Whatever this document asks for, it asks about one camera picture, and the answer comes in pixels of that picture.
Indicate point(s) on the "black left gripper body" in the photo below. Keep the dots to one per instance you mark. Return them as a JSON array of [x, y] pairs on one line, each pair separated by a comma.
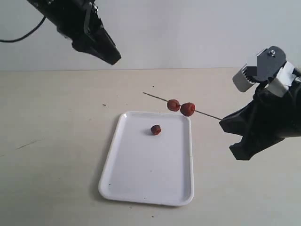
[[85, 21]]

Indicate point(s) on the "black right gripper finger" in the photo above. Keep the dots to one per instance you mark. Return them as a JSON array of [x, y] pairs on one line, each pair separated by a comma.
[[241, 122], [251, 145]]

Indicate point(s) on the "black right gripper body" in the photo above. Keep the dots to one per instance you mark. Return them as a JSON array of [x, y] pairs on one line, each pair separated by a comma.
[[278, 116]]

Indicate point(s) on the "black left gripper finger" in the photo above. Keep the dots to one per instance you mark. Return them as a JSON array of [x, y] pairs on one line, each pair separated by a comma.
[[99, 44]]

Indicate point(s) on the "brown meatball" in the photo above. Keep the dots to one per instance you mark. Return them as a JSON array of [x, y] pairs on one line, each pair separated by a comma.
[[187, 109], [173, 105], [155, 129]]

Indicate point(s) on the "thin metal skewer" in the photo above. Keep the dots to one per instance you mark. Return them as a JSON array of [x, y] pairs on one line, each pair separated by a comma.
[[155, 96]]

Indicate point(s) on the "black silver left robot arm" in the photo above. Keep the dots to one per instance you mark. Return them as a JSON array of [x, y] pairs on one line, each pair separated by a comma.
[[57, 11]]

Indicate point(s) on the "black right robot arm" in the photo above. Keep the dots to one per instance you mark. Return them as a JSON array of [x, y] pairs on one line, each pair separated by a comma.
[[265, 121]]

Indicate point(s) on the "white rectangular plastic tray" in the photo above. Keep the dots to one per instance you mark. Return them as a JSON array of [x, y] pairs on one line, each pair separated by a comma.
[[143, 168]]

